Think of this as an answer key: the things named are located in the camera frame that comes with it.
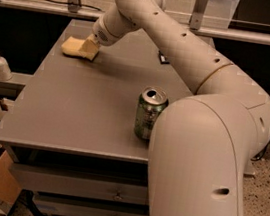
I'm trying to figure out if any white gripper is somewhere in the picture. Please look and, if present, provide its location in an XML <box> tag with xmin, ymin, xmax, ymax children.
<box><xmin>79</xmin><ymin>4</ymin><xmax>137</xmax><ymax>61</ymax></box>

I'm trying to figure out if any yellow sponge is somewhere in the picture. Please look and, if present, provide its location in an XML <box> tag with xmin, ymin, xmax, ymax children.
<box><xmin>61</xmin><ymin>37</ymin><xmax>84</xmax><ymax>57</ymax></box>

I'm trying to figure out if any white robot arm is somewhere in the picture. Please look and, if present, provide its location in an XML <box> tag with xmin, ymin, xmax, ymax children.
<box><xmin>93</xmin><ymin>0</ymin><xmax>270</xmax><ymax>216</ymax></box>

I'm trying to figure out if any blue rxbar wrapper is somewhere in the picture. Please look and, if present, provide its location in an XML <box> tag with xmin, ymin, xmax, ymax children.
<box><xmin>158</xmin><ymin>51</ymin><xmax>170</xmax><ymax>65</ymax></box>

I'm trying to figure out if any green soda can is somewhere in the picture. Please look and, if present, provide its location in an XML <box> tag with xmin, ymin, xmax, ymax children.
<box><xmin>134</xmin><ymin>86</ymin><xmax>169</xmax><ymax>140</ymax></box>

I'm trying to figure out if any grey drawer cabinet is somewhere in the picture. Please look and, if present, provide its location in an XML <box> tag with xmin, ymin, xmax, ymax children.
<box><xmin>0</xmin><ymin>32</ymin><xmax>191</xmax><ymax>216</ymax></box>

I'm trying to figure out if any black floor cable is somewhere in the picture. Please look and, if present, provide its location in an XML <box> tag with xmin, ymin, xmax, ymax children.
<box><xmin>250</xmin><ymin>141</ymin><xmax>270</xmax><ymax>164</ymax></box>

